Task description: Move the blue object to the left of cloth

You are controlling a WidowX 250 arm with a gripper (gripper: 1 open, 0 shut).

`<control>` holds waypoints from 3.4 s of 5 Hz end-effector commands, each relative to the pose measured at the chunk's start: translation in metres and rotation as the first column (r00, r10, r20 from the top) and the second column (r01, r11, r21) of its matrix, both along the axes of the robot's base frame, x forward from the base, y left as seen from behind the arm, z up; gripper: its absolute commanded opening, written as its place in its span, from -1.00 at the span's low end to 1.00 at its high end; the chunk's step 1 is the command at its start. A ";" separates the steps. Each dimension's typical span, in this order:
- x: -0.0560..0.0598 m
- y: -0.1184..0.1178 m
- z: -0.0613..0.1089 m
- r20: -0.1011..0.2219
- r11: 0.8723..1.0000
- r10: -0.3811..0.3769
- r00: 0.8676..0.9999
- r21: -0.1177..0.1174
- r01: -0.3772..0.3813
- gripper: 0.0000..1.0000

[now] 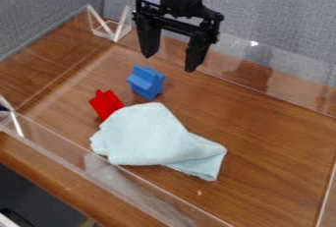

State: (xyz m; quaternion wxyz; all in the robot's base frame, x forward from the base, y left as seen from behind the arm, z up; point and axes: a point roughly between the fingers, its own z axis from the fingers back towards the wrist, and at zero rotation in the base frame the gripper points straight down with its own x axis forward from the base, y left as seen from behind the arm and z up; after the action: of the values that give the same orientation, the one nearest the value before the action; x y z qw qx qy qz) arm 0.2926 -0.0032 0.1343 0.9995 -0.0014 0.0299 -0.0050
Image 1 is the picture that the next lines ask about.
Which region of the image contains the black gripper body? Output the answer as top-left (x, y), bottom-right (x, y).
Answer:
top-left (133, 0), bottom-right (223, 44)

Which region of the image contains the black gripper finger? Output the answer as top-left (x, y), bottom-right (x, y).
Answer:
top-left (185, 33), bottom-right (210, 73)
top-left (134, 14), bottom-right (161, 58)

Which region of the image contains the light blue cloth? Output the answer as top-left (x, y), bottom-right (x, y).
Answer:
top-left (90, 102), bottom-right (226, 181)

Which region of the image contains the blue plastic block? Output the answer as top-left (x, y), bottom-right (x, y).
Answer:
top-left (126, 65), bottom-right (165, 100)

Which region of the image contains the red plastic block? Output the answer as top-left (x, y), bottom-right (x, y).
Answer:
top-left (89, 89), bottom-right (125, 121)

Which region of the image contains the clear acrylic corner bracket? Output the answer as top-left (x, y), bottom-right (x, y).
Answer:
top-left (86, 5), bottom-right (131, 42)

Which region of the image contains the clear acrylic enclosure wall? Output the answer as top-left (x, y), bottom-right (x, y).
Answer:
top-left (0, 10), bottom-right (336, 227)

